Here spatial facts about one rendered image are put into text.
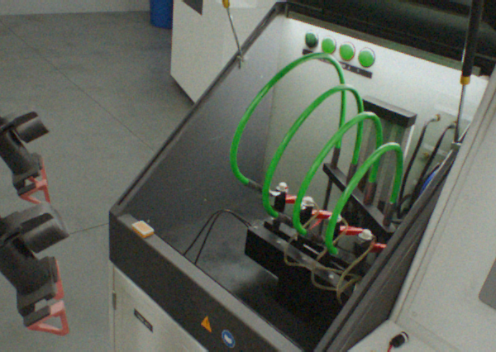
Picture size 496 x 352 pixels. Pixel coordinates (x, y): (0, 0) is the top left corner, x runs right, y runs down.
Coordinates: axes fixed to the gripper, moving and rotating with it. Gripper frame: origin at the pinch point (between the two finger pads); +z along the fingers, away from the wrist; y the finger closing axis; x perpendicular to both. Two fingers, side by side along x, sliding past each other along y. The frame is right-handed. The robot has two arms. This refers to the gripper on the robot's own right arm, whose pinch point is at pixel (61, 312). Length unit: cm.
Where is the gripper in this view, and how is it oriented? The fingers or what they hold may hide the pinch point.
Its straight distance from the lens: 107.0
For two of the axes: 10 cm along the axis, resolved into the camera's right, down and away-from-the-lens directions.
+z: 3.2, 7.4, 5.9
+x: -8.7, 4.7, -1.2
